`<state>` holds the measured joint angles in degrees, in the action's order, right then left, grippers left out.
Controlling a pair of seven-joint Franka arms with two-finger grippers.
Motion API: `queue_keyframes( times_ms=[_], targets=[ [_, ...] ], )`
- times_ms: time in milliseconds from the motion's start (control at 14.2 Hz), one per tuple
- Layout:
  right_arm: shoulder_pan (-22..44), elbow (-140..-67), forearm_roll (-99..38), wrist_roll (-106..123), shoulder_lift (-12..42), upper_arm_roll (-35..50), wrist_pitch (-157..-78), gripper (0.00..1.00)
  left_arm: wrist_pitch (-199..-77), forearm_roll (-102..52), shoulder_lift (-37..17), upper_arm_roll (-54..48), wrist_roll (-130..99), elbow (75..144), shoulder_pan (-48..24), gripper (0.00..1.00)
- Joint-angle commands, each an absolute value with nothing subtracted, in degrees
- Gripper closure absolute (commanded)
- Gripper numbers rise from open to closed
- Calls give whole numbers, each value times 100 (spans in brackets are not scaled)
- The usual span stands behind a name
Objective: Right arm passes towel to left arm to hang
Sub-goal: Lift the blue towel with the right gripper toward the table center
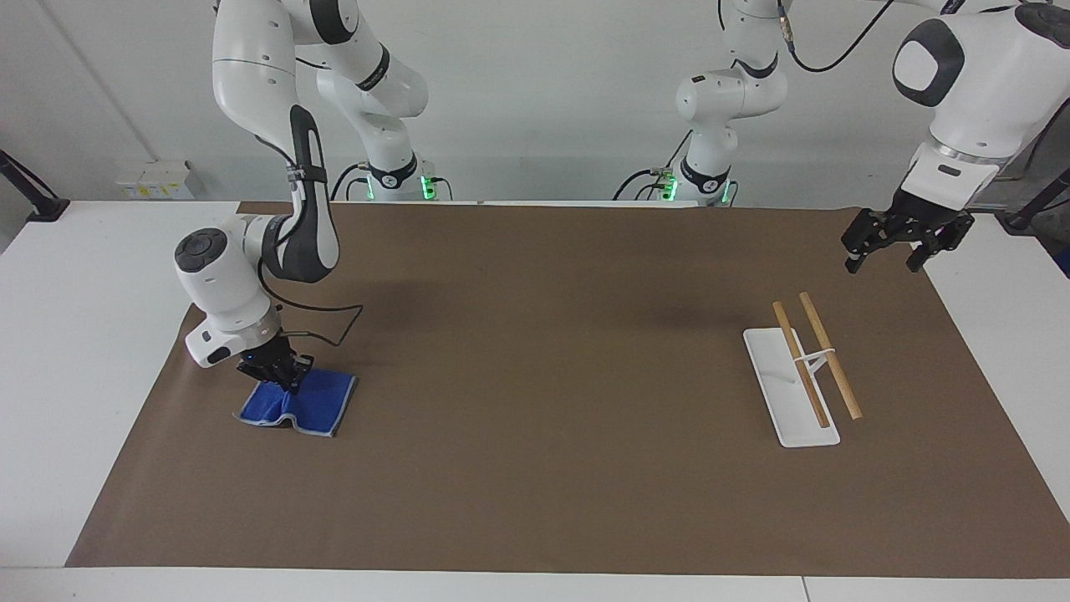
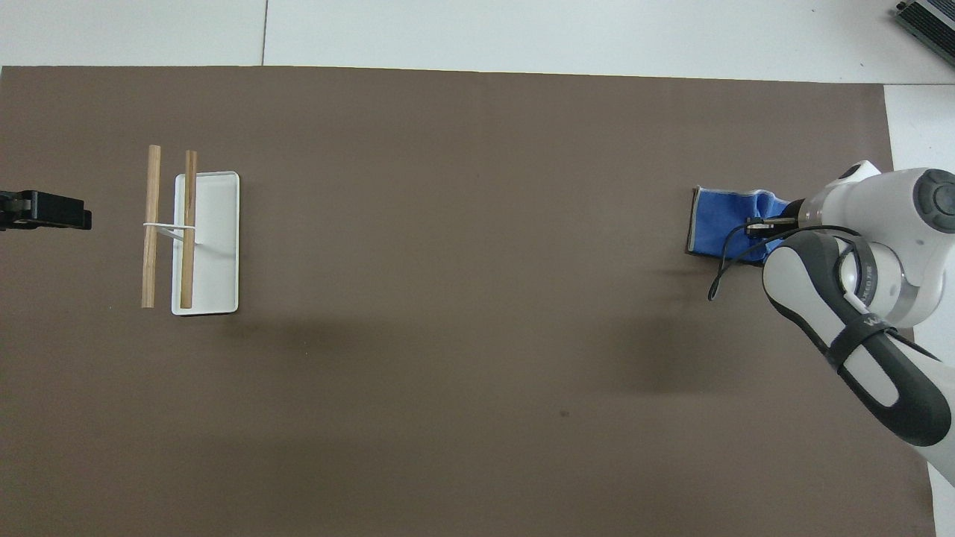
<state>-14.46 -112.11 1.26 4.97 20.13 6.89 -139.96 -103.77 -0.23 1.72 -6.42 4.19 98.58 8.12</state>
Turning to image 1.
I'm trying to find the white rack with wooden rods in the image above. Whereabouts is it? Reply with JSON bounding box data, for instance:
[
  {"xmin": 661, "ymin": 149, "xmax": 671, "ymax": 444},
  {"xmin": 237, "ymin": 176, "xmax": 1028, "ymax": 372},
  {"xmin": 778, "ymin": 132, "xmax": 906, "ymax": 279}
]
[{"xmin": 742, "ymin": 291, "xmax": 864, "ymax": 449}]

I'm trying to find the blue towel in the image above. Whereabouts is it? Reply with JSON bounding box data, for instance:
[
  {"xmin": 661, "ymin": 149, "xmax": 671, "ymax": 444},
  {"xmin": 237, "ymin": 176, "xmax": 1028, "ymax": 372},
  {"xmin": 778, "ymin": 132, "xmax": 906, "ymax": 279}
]
[{"xmin": 232, "ymin": 368, "xmax": 359, "ymax": 439}]

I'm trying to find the white wall socket box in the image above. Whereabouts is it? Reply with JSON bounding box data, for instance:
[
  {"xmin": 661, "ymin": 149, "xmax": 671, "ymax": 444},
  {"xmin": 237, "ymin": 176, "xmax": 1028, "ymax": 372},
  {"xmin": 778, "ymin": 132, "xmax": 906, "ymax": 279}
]
[{"xmin": 115, "ymin": 160, "xmax": 196, "ymax": 201}]

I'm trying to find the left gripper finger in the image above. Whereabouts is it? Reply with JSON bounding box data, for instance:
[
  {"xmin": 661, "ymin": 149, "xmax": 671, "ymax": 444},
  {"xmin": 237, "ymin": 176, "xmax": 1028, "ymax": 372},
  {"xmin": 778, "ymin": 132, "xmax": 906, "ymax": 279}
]
[
  {"xmin": 906, "ymin": 219, "xmax": 976, "ymax": 274},
  {"xmin": 841, "ymin": 208, "xmax": 902, "ymax": 276}
]

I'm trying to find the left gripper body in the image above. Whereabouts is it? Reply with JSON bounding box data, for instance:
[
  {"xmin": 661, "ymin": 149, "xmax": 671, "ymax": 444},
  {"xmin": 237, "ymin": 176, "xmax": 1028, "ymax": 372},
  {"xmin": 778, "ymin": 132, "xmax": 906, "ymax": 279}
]
[{"xmin": 888, "ymin": 189, "xmax": 976, "ymax": 237}]

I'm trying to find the black stand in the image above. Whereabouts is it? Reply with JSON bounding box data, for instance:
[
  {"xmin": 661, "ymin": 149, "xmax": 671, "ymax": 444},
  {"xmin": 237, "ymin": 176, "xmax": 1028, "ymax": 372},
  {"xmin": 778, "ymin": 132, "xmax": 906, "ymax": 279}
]
[
  {"xmin": 1001, "ymin": 166, "xmax": 1070, "ymax": 234},
  {"xmin": 0, "ymin": 149, "xmax": 71, "ymax": 223}
]

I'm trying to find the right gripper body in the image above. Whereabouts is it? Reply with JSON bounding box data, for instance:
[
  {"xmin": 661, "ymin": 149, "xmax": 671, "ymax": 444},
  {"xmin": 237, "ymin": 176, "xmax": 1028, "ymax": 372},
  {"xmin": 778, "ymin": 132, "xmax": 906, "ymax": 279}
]
[{"xmin": 237, "ymin": 332, "xmax": 300, "ymax": 382}]

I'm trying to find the black cable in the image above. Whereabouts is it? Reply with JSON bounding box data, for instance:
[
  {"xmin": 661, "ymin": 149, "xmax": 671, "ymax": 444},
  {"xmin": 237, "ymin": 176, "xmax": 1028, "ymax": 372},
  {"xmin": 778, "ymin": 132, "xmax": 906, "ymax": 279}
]
[
  {"xmin": 612, "ymin": 167, "xmax": 675, "ymax": 202},
  {"xmin": 257, "ymin": 255, "xmax": 364, "ymax": 349},
  {"xmin": 775, "ymin": 0, "xmax": 898, "ymax": 74},
  {"xmin": 329, "ymin": 162, "xmax": 373, "ymax": 202}
]

